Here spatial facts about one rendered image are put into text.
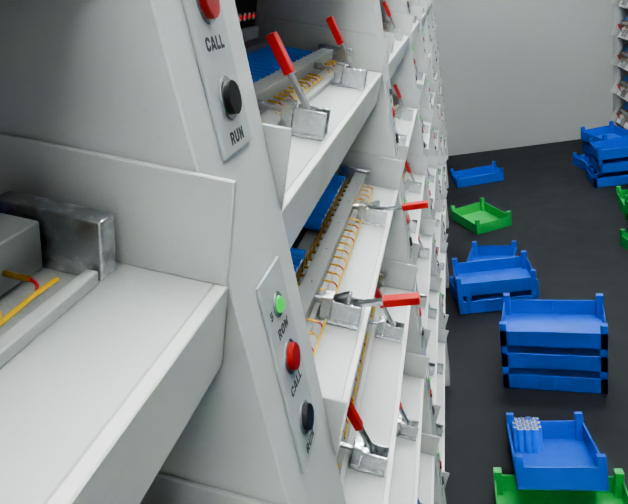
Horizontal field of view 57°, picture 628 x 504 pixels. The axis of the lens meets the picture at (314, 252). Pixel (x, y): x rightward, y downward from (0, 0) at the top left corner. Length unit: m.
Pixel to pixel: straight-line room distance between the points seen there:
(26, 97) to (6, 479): 0.16
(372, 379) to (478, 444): 1.03
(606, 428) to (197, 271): 1.70
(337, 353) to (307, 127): 0.20
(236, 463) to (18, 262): 0.15
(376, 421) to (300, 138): 0.39
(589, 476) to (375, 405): 0.87
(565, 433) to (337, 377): 1.37
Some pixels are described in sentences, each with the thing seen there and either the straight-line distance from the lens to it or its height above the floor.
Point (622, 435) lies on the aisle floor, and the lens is 1.87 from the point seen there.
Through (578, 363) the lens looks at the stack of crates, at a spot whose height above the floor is 0.11.
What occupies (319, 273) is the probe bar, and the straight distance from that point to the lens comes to 0.61.
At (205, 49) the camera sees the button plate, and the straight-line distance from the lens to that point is 0.27.
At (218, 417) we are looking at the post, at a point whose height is 1.04.
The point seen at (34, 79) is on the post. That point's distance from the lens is 0.27.
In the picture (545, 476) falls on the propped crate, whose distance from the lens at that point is 1.55.
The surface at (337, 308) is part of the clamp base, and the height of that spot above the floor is 0.95.
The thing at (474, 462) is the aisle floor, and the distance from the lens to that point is 1.76.
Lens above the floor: 1.22
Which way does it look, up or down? 22 degrees down
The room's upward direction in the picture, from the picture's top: 12 degrees counter-clockwise
